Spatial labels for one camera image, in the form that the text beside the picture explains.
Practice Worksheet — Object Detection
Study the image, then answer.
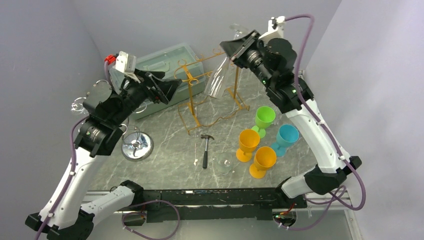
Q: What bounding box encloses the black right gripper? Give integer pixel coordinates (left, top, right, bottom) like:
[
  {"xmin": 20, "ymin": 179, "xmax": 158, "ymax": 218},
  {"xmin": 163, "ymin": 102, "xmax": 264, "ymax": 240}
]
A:
[{"xmin": 220, "ymin": 29, "xmax": 275, "ymax": 89}]

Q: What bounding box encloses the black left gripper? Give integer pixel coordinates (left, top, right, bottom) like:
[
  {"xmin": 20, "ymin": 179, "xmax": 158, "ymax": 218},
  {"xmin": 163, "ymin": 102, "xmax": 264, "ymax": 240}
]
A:
[{"xmin": 109, "ymin": 67, "xmax": 182, "ymax": 126}]

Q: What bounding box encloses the clear glass chrome rack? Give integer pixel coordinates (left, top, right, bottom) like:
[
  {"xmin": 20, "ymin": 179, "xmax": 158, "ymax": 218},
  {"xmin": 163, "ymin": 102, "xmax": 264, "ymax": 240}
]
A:
[
  {"xmin": 70, "ymin": 97, "xmax": 88, "ymax": 115},
  {"xmin": 204, "ymin": 23, "xmax": 250, "ymax": 99}
]

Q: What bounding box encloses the green wine glass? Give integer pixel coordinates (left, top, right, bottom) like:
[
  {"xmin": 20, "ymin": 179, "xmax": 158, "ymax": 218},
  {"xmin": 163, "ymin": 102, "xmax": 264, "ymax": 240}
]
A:
[{"xmin": 251, "ymin": 105, "xmax": 276, "ymax": 139}]

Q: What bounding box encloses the orange wine glass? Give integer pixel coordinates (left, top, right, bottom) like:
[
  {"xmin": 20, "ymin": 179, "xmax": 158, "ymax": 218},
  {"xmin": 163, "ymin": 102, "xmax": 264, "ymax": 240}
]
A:
[
  {"xmin": 249, "ymin": 146, "xmax": 277, "ymax": 179},
  {"xmin": 235, "ymin": 129, "xmax": 261, "ymax": 163}
]

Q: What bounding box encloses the clear glass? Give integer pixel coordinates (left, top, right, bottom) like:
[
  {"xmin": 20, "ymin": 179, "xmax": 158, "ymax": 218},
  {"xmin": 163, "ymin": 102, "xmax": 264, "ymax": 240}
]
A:
[{"xmin": 215, "ymin": 152, "xmax": 234, "ymax": 175}]

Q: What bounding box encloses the blue wine glass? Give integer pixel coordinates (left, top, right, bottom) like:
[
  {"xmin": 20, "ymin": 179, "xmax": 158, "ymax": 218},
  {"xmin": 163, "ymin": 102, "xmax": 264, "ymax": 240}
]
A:
[{"xmin": 270, "ymin": 124, "xmax": 300, "ymax": 158}]

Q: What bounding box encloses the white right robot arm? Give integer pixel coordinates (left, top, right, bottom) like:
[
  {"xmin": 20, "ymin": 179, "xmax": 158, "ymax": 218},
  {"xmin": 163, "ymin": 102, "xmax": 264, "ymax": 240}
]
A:
[{"xmin": 220, "ymin": 30, "xmax": 362, "ymax": 208}]

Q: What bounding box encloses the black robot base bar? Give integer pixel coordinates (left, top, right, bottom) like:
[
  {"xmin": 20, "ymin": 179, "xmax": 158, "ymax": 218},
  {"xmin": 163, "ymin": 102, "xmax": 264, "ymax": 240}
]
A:
[{"xmin": 122, "ymin": 187, "xmax": 307, "ymax": 223}]

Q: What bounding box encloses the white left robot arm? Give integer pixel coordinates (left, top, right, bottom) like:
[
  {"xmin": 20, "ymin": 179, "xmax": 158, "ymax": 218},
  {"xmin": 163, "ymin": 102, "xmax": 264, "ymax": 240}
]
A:
[{"xmin": 25, "ymin": 70, "xmax": 182, "ymax": 240}]

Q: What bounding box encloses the chrome tree glass rack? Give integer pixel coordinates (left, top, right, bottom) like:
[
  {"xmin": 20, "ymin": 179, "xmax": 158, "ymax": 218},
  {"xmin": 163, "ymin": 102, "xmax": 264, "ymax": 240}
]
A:
[{"xmin": 71, "ymin": 79, "xmax": 155, "ymax": 163}]

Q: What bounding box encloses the clear plastic storage box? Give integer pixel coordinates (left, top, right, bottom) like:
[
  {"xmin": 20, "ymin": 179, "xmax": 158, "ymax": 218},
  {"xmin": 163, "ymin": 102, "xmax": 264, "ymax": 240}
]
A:
[{"xmin": 110, "ymin": 42, "xmax": 206, "ymax": 121}]

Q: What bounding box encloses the gold wire glass rack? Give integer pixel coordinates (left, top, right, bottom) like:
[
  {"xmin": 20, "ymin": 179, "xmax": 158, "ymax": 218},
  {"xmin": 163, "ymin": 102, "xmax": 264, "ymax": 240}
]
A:
[{"xmin": 174, "ymin": 48, "xmax": 250, "ymax": 134}]

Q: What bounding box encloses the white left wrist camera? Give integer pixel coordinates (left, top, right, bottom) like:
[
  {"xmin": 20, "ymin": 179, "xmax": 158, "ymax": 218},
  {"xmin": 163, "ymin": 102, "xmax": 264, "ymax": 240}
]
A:
[{"xmin": 104, "ymin": 51, "xmax": 140, "ymax": 82}]

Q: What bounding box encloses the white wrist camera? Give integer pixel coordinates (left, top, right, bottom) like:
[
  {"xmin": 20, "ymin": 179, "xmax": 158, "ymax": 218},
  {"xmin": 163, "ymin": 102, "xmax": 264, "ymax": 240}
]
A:
[
  {"xmin": 259, "ymin": 16, "xmax": 286, "ymax": 44},
  {"xmin": 104, "ymin": 51, "xmax": 140, "ymax": 82}
]

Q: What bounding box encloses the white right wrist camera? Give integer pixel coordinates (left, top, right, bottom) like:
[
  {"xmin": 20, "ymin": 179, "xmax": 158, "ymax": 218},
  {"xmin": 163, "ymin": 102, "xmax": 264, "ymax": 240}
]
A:
[{"xmin": 259, "ymin": 16, "xmax": 286, "ymax": 44}]

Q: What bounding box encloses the black handled hammer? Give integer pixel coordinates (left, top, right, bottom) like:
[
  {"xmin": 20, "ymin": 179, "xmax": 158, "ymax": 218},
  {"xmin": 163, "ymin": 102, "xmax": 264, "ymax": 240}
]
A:
[{"xmin": 200, "ymin": 134, "xmax": 215, "ymax": 169}]

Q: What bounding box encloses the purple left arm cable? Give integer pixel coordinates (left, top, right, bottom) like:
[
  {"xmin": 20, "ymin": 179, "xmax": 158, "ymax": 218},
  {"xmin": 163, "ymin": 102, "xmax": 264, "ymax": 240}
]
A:
[{"xmin": 33, "ymin": 61, "xmax": 114, "ymax": 240}]

